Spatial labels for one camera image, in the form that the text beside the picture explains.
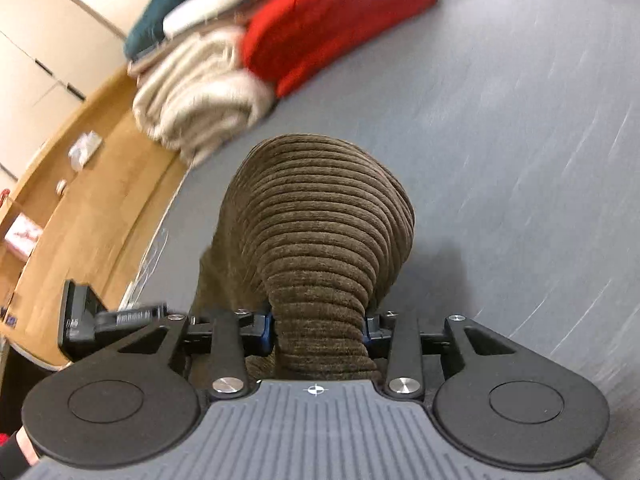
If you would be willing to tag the red white box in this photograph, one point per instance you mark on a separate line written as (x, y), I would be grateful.
(22, 237)

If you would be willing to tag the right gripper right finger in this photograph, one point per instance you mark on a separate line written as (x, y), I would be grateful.
(487, 395)

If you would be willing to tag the wooden bed frame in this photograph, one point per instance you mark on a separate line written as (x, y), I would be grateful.
(97, 223)

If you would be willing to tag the grey quilted mattress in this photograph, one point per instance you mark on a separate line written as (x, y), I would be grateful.
(514, 127)

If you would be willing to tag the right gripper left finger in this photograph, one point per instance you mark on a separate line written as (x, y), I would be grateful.
(139, 396)

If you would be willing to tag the cream folded blanket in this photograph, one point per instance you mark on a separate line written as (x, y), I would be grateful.
(201, 96)

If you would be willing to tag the red folded blanket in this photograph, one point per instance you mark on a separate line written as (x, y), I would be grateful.
(290, 41)

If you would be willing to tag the brown corduroy pants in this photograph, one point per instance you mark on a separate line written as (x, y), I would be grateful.
(316, 229)

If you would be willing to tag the white tissue pack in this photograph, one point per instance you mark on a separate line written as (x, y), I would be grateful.
(83, 149)

